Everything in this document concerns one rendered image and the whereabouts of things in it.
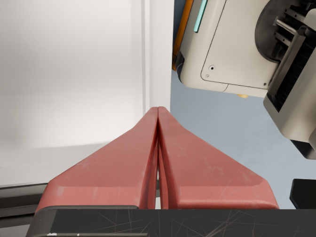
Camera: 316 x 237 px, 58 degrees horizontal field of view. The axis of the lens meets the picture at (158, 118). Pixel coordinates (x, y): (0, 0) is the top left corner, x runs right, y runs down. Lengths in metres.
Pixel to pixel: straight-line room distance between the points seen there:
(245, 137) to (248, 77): 0.66
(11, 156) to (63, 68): 0.15
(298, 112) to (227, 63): 0.54
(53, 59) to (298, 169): 1.97
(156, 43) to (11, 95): 0.17
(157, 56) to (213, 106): 1.20
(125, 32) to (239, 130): 1.42
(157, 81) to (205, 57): 0.70
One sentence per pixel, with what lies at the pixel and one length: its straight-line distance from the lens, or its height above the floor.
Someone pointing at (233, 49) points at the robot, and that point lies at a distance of 1.06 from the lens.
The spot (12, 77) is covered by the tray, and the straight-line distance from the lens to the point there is 0.35.
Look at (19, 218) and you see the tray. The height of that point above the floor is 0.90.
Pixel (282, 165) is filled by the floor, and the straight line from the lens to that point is 2.06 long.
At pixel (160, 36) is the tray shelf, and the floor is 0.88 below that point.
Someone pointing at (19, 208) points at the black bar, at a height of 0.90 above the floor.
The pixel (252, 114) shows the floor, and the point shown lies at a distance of 1.65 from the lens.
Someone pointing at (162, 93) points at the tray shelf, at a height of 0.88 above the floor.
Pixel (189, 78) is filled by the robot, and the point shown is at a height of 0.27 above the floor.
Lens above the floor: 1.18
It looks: 53 degrees down
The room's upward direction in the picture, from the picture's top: 165 degrees clockwise
